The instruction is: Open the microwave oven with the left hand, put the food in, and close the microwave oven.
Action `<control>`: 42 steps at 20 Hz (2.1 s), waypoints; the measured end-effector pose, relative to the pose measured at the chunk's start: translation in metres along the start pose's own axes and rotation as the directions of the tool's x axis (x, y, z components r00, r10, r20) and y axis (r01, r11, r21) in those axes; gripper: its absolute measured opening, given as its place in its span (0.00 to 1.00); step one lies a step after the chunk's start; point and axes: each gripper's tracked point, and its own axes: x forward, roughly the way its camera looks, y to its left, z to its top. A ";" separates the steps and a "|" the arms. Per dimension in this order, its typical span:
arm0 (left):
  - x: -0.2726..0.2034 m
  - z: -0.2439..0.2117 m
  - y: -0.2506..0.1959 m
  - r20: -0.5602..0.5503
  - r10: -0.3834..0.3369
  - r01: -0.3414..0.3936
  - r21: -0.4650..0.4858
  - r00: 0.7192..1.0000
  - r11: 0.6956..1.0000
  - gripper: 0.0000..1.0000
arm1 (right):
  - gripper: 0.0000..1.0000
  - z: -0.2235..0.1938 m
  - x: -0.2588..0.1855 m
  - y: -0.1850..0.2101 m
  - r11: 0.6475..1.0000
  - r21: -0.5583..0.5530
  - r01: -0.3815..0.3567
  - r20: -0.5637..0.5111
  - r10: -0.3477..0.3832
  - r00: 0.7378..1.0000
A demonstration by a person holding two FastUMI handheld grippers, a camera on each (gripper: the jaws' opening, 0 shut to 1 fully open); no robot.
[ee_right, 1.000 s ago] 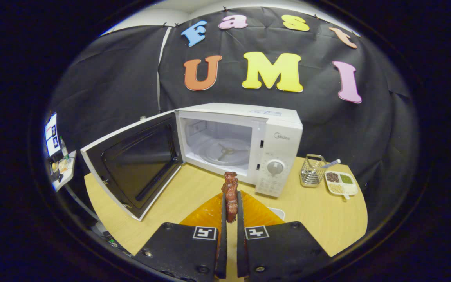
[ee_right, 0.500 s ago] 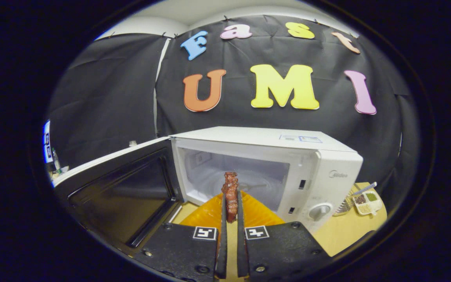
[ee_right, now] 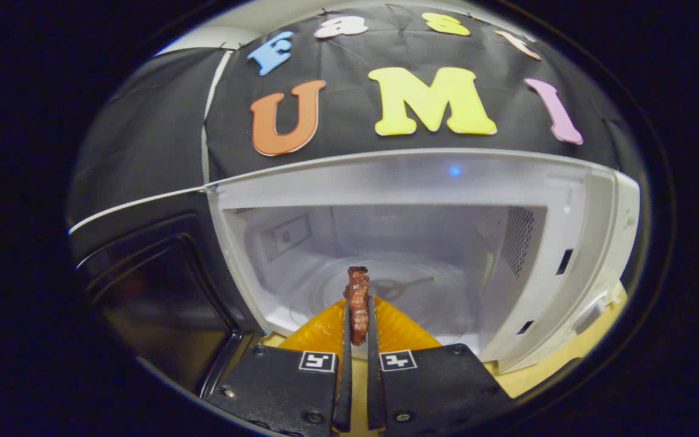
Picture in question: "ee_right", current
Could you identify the brown meat piece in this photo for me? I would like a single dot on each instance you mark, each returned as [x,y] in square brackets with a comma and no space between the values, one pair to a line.
[358,303]

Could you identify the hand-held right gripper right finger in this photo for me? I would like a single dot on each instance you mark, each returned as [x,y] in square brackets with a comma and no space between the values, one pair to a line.
[375,376]

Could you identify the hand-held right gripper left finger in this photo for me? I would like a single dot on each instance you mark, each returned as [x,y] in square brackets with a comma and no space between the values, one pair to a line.
[343,376]

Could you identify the black backdrop cloth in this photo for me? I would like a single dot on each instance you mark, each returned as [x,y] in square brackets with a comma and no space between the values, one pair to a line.
[355,97]

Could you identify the white microwave oven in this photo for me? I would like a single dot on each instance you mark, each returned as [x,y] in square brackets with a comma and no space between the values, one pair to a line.
[422,218]

